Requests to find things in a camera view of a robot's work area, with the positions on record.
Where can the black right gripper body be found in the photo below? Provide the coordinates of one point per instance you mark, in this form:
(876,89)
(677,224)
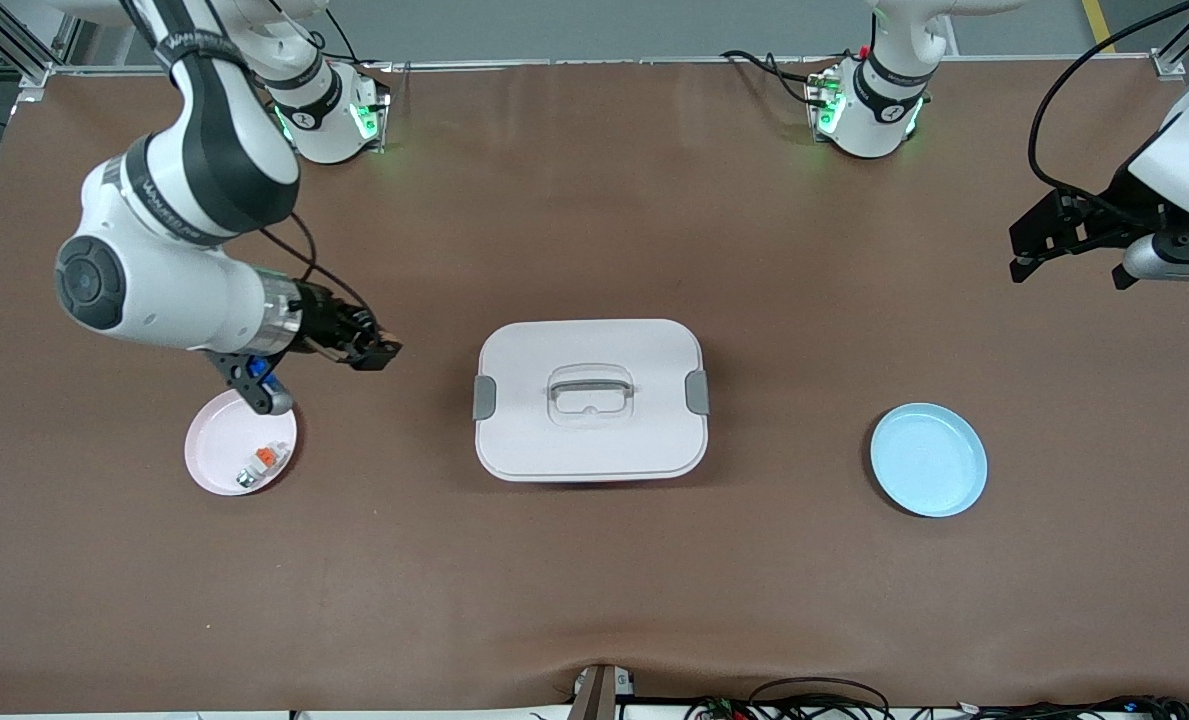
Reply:
(321,322)

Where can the white lidded storage box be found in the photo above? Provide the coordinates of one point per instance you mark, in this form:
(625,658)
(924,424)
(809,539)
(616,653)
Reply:
(591,440)

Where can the white orange green-button switch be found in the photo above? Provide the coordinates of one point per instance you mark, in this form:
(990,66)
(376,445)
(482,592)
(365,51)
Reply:
(259,467)

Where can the aluminium frame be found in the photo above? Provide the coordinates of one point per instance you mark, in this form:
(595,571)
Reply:
(14,40)

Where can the light blue round plate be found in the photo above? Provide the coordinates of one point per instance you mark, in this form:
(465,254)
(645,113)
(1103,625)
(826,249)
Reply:
(929,460)

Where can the aluminium frame post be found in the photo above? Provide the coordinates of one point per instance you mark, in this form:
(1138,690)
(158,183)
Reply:
(1169,65)

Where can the grey box latch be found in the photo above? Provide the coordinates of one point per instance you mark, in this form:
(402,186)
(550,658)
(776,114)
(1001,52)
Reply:
(484,397)
(697,391)

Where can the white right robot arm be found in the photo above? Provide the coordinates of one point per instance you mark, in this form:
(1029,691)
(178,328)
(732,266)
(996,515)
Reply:
(154,290)

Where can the pink round plate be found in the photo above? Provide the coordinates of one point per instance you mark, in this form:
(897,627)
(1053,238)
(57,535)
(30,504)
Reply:
(219,460)

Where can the grey metal bracket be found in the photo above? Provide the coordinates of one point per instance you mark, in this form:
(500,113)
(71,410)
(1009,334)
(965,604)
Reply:
(602,692)

